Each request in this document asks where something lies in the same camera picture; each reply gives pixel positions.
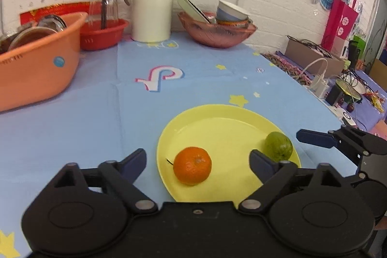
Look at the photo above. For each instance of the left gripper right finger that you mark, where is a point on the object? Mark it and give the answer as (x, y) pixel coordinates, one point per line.
(275, 177)

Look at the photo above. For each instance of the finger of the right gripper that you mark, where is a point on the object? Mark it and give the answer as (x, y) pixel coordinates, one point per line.
(325, 140)

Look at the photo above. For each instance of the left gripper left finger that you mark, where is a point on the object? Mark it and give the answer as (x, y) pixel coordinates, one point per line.
(119, 178)

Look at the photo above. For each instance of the green guava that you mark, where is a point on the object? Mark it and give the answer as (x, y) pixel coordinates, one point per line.
(278, 147)

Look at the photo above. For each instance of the white power strip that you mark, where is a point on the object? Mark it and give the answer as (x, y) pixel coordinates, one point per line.
(338, 112)

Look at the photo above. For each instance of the yellow plastic plate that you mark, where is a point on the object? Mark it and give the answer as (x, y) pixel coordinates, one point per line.
(228, 134)

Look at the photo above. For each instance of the tangerine with stem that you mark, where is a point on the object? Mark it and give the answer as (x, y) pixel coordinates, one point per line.
(192, 165)

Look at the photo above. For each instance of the blue patterned tablecloth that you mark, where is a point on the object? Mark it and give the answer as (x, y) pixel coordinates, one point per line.
(122, 98)

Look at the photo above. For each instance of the cardboard box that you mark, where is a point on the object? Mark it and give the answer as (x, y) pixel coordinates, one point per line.
(303, 55)

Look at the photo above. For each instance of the pink gift bag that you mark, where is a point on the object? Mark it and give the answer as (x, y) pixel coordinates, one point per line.
(340, 23)

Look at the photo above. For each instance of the orange plastic basin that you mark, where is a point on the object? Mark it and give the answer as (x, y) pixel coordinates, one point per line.
(43, 69)

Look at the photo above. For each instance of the red plastic basket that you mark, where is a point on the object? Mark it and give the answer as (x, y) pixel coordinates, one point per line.
(93, 38)

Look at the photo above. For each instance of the pink glass bowl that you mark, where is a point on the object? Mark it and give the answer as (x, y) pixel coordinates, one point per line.
(215, 35)

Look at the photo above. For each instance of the stacked blue white bowls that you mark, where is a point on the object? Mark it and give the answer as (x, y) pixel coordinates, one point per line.
(229, 14)

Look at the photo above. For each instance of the white thermos jug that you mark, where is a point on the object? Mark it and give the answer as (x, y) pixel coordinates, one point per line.
(151, 4)

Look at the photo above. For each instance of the metal dishes in basin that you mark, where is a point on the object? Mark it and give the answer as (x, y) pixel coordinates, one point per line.
(32, 31)

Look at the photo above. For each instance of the glass pitcher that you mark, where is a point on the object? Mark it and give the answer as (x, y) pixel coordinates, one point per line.
(103, 14)

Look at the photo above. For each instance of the white square plate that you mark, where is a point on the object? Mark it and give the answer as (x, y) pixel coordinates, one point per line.
(189, 8)

